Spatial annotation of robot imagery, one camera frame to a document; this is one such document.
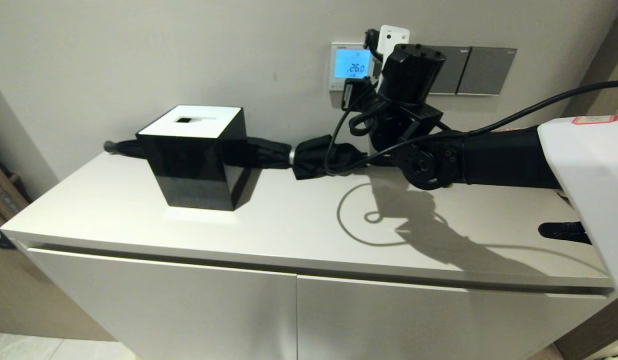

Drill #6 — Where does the white thermostat control panel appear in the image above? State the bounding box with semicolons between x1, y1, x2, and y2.
329;42;377;92

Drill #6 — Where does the black tissue box white top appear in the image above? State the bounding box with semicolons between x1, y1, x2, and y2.
136;104;252;212

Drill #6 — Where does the grey single switch plate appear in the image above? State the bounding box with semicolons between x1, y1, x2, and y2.
439;46;471;95
457;47;518;96

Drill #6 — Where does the black cable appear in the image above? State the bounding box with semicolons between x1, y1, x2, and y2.
324;29;618;177

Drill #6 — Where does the brown door frame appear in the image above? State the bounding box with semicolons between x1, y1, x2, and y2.
559;0;618;121

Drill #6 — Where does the white cabinet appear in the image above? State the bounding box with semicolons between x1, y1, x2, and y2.
0;150;618;360

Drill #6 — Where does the white cabinet door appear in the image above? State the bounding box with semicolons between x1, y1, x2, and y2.
296;275;612;360
26;247;297;360

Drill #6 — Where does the black folded umbrella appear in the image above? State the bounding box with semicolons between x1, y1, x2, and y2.
104;135;385;181

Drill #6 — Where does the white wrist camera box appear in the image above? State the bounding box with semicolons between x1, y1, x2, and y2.
376;25;411;76

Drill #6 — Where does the grey metal handle strip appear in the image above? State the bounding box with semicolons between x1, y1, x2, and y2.
0;175;20;216

